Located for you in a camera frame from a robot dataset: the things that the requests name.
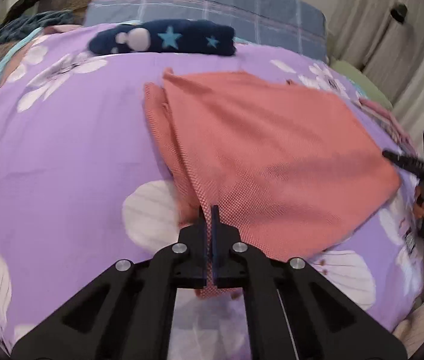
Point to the folded pink garment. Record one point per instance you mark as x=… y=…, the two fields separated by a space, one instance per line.
x=387 y=122

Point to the teal fuzzy blanket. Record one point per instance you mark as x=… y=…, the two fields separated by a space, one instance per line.
x=21 y=27

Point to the purple floral bed sheet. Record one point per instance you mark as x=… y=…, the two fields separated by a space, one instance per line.
x=83 y=184

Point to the salmon long-sleeve bear shirt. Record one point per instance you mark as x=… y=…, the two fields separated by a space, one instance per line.
x=290 y=166

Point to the black floor lamp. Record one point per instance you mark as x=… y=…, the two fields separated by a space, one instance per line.
x=397 y=14

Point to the beige curtain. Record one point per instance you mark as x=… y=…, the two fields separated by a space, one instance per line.
x=397 y=69

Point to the navy star fleece garment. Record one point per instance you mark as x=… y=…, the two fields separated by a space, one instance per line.
x=166 y=36

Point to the blue plaid pillow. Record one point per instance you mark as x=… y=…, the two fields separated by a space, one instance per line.
x=290 y=24

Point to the green pillow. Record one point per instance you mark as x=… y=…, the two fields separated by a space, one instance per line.
x=365 y=85

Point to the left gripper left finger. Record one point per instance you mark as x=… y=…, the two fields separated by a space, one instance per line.
x=127 y=311

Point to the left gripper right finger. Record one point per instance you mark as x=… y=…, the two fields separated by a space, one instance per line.
x=292 y=311

